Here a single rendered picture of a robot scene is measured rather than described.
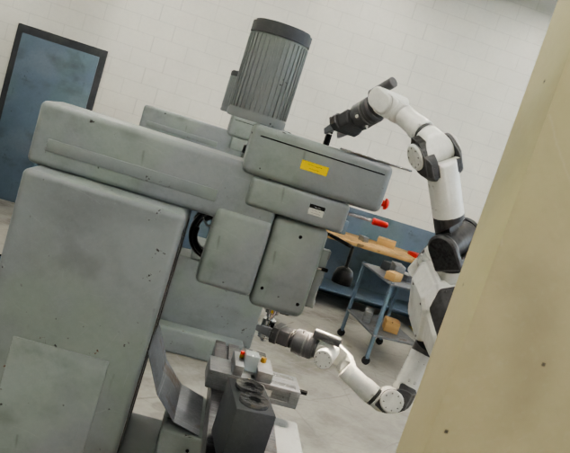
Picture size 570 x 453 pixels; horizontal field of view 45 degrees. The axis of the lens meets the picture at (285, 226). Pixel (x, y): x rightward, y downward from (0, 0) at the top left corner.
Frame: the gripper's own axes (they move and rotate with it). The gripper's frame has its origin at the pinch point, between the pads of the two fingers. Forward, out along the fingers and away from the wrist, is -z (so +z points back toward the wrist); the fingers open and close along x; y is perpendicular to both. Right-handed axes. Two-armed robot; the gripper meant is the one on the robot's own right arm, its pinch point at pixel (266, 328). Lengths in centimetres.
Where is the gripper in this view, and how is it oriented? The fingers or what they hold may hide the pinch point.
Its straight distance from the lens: 240.8
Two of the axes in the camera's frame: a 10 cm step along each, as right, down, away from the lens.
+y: -3.0, 9.5, 1.3
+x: -2.9, 0.4, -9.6
